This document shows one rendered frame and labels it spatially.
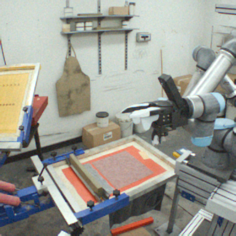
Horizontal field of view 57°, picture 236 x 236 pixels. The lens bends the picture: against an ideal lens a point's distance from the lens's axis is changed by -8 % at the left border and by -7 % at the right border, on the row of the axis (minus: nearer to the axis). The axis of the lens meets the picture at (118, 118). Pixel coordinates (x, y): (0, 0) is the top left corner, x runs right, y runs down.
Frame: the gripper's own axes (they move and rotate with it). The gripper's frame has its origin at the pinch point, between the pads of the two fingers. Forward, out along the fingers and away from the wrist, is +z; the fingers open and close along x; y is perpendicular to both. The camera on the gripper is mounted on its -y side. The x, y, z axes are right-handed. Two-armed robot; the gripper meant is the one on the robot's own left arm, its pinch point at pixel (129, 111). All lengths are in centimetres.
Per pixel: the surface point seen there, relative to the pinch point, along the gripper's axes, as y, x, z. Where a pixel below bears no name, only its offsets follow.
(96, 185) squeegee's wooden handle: 55, 50, -1
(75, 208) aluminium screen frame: 63, 45, 13
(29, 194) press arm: 57, 58, 37
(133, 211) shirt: 89, 57, -26
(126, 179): 64, 62, -25
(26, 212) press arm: 70, 59, 42
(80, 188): 64, 64, 6
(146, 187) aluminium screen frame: 63, 46, -30
